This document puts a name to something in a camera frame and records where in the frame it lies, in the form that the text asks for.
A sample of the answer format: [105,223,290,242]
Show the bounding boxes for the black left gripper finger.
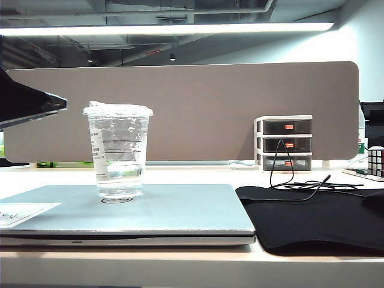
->
[0,67,68,131]

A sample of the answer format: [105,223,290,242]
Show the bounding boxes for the clear plastic lidded cup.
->
[82,100,155,203]

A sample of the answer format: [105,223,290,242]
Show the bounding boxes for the silver Dell laptop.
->
[0,184,257,248]

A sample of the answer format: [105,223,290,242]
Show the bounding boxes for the green object behind divider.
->
[36,161,94,169]

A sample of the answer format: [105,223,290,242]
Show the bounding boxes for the white paper sticker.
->
[0,202,62,228]

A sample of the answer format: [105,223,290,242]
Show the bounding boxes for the long ceiling light strip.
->
[0,22,335,37]

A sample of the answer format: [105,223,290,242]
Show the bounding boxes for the brown fabric desk divider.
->
[3,61,361,163]

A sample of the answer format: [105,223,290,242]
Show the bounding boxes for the small three-drawer organizer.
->
[254,115,313,174]

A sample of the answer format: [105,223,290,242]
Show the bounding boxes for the dark translucent drawer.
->
[262,155,313,172]
[262,136,311,153]
[262,119,311,135]

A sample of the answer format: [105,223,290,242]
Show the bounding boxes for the black mouse pad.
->
[235,185,384,257]

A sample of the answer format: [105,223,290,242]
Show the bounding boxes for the white flat tray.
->
[341,167,384,183]

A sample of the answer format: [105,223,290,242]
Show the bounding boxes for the green labelled bottle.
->
[357,119,368,156]

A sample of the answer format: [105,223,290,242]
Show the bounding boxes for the black monitor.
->
[359,101,384,148]

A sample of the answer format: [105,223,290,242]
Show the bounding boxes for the Rubik's cube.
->
[367,146,384,179]

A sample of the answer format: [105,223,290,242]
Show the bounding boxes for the thin black cable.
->
[269,139,365,202]

